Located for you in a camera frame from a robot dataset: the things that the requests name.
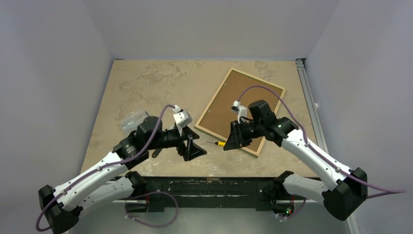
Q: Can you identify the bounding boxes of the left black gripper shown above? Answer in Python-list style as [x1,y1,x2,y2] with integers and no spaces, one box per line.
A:
[147,124,206,160]

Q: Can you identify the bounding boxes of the yellow handled screwdriver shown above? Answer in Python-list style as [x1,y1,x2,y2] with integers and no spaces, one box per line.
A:
[206,141,226,147]

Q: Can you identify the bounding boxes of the green picture frame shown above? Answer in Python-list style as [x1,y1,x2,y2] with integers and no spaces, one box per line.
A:
[195,68,286,141]

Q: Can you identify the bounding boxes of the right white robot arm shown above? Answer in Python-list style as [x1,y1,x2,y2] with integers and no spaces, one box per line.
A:
[224,100,368,221]

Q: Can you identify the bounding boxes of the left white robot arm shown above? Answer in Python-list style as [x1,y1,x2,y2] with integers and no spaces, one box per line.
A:
[38,116,207,234]

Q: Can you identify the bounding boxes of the black adjustable wrench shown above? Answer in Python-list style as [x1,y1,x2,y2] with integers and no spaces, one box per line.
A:
[151,148,163,158]

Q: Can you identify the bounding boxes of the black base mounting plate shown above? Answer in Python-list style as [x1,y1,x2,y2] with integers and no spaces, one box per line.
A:
[114,176,305,214]

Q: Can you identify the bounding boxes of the clear plastic organizer box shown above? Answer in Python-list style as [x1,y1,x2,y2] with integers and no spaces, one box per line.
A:
[119,110,149,136]

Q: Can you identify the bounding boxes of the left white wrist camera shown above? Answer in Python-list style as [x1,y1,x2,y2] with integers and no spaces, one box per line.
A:
[173,105,192,136]

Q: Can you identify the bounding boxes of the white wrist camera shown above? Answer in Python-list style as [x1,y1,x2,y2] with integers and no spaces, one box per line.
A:
[231,100,247,123]
[173,105,192,136]

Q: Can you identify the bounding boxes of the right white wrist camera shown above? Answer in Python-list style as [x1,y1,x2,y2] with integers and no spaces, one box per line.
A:
[231,100,247,123]

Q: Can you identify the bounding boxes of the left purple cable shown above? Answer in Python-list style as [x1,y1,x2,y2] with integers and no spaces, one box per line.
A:
[35,104,179,233]

